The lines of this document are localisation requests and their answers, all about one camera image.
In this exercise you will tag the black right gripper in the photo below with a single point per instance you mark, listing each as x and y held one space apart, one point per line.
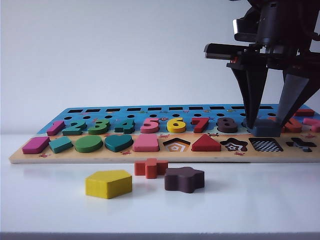
250 55

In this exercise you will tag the blue-grey rounded cube block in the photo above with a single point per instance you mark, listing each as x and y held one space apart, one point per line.
266 128

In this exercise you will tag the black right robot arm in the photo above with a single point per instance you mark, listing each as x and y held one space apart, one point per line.
268 22

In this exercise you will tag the red minus sign piece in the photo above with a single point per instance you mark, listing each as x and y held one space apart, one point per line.
304 113

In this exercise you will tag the orange number ten piece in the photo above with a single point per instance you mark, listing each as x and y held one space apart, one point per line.
293 127

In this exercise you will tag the blue-grey number nine piece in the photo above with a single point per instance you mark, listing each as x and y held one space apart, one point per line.
243 124

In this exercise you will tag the pink arrow sign piece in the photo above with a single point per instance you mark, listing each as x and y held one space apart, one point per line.
312 121

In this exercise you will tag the brown number eight piece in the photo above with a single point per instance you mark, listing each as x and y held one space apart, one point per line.
227 129

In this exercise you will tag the red number seven piece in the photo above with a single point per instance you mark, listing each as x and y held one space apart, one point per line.
200 128

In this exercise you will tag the red triangle block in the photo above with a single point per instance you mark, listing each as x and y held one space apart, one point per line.
205 145

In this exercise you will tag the yellow number six piece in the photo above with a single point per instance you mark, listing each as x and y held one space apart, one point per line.
176 129

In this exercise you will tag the wooden number shape puzzle board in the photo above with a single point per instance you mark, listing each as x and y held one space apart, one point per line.
175 150

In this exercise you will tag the brown star block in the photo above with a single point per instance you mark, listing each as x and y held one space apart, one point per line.
183 180

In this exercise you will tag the pink number five piece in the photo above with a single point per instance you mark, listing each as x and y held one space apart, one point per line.
150 129

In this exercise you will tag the pink trapezoid block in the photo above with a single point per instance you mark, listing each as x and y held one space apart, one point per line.
146 143

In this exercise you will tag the orange cross block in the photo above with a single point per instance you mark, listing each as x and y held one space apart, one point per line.
150 168

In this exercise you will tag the teal number four piece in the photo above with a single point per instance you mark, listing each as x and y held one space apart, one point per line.
127 128

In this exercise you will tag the teal heart block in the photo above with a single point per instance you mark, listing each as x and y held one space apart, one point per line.
118 142

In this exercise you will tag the green number three piece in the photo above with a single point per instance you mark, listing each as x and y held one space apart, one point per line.
98 130

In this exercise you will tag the yellow pentagon block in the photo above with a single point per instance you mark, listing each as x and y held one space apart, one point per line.
107 185

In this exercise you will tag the green circle block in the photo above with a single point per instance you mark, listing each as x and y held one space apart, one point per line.
88 143

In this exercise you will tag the teal number two piece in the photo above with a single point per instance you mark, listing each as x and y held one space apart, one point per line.
73 130

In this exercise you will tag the teal square block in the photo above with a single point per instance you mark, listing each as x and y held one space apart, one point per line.
61 145

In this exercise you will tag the pink number one piece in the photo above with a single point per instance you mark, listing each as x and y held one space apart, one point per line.
55 128

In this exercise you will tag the magenta rounded rectangle block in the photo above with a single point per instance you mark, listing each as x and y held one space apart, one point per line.
35 145

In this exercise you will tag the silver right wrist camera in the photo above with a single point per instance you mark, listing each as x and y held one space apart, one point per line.
243 32

